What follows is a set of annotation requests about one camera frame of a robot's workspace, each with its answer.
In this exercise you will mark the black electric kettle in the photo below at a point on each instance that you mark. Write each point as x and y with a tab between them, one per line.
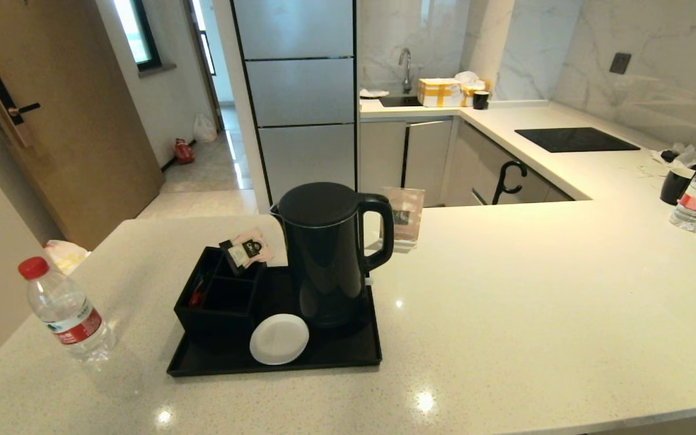
324	254

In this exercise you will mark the pink tea sachet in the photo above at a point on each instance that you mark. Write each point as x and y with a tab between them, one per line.
250	251

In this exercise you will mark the small black cup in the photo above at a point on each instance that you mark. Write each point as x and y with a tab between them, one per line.
481	99

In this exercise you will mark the acrylic WiFi QR sign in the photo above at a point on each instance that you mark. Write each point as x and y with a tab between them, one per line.
407	211

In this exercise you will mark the white sink cabinet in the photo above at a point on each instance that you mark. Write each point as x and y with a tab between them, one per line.
408	157

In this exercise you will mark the white cloth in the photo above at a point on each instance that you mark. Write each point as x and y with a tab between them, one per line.
374	92

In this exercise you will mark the dark sink basin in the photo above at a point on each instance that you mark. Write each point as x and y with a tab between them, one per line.
401	100

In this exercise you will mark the silver refrigerator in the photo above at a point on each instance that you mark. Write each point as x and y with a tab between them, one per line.
299	90

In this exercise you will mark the black rectangular serving tray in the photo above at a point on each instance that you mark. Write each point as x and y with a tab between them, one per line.
336	356

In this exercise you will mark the grey counter base cabinets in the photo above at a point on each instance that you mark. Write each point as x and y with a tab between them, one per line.
493	163

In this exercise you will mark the yellow striped white box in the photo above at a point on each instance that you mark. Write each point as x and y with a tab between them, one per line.
440	92

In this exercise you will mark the chrome faucet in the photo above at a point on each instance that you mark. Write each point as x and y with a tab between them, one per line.
406	67

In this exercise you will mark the black compartment organizer box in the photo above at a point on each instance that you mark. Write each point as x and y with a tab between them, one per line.
215	317

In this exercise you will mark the red sachet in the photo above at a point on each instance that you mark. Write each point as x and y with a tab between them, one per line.
196	296

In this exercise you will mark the red bag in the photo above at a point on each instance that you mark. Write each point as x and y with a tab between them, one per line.
183	150

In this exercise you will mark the white crumpled tissue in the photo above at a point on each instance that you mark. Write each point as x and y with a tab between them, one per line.
467	77

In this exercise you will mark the black induction cooktop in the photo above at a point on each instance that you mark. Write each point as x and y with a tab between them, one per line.
574	139

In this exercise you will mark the dark framed window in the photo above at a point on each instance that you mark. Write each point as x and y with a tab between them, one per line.
136	30

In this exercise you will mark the brown wooden door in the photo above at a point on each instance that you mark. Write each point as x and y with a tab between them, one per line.
82	121

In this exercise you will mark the yellow white plastic bag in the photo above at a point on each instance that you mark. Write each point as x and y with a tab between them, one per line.
67	255

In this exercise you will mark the black mug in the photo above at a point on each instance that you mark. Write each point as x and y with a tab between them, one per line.
676	187

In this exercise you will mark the crumpled clear plastic wrapper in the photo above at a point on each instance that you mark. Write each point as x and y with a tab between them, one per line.
680	154

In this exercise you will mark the grey wall socket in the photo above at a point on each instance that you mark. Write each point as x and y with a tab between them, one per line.
620	63

